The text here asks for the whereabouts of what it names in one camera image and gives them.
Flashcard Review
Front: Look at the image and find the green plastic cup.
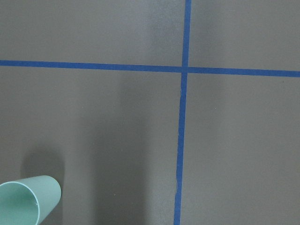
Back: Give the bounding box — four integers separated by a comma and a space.
0, 175, 61, 225

